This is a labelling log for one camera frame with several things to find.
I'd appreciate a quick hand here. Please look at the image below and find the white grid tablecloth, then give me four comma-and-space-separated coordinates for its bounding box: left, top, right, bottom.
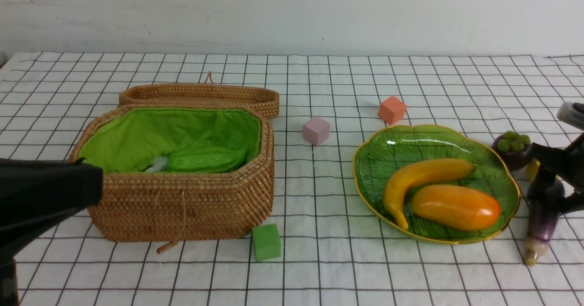
0, 51, 584, 306

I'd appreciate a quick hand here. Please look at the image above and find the green foam cube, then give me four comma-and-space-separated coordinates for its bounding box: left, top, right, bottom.
252, 223, 282, 262

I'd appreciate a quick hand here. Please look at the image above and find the dark purple plastic mangosteen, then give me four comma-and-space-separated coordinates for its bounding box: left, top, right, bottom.
491, 130, 532, 171

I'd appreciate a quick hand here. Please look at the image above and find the yellow foam cube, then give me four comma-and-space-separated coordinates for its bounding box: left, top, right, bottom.
524, 159, 539, 183

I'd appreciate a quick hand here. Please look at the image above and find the yellow plastic banana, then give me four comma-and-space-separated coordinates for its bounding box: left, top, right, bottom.
382, 158, 476, 231

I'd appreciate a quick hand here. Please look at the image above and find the woven wicker basket lid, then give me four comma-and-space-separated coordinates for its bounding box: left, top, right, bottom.
118, 73, 280, 119

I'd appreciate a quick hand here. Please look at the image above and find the pink foam cube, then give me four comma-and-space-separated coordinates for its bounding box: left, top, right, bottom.
302, 117, 330, 146

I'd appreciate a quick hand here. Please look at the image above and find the orange foam cube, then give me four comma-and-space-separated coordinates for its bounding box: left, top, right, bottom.
378, 96, 407, 125

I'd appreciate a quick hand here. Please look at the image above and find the green leaf-shaped glass plate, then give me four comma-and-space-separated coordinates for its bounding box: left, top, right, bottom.
352, 124, 520, 244

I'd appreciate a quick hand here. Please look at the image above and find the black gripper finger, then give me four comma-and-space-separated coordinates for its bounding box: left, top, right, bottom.
527, 135, 584, 192

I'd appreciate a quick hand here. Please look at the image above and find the orange yellow plastic mango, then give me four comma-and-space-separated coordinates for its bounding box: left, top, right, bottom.
411, 185, 502, 232

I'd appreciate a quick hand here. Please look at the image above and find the woven wicker basket green lining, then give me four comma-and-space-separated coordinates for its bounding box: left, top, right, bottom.
68, 104, 275, 254

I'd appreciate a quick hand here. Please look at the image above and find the purple plastic eggplant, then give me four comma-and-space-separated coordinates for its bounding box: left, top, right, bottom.
524, 175, 565, 266

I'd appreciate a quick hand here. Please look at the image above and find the light green plastic gourd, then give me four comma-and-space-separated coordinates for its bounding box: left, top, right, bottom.
166, 146, 248, 173

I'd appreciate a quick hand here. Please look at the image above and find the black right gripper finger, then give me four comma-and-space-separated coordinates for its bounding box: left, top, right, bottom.
560, 192, 584, 214

